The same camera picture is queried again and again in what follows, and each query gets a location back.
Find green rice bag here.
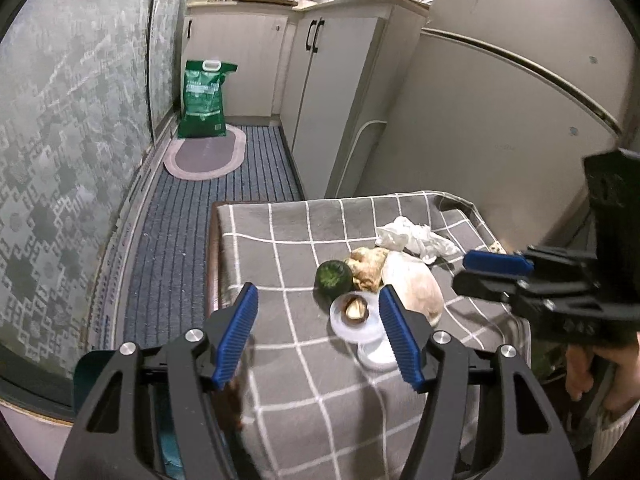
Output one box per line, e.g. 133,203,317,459
177,59,239,139

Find person's right forearm white sleeve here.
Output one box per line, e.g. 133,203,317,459
587,400,640,480

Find blue striped carpet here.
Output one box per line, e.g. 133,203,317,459
122,125,306,348

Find white pipe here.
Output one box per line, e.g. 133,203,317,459
337,120,388,198

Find person's right hand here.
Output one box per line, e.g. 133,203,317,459
565,332,640,413

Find beige ginger piece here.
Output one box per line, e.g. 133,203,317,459
348,246,390,292

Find brown nut shell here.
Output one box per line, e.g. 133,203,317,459
344,297,370,321

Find white tissue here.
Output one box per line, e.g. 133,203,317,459
375,216,461,264

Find frosted patterned glass door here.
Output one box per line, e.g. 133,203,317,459
0,0,188,411

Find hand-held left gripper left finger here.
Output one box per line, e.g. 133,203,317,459
55,282,261,480

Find oval pink floor mat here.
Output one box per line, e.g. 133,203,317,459
164,125,247,180

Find grey checked tablecloth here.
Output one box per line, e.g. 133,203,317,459
215,190,533,480

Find white round cap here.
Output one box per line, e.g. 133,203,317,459
356,338,401,372

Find dark green round squash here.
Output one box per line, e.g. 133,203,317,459
315,259,355,297

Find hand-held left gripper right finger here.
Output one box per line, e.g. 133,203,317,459
377,284,581,480

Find white cabinet with black handles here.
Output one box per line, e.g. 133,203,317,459
280,0,431,201

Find white low kitchen cabinet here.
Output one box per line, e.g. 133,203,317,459
182,2,296,121

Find teal trash bin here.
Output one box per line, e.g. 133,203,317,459
72,350,181,480

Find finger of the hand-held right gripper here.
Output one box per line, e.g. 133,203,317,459
451,270,551,321
462,246,598,281

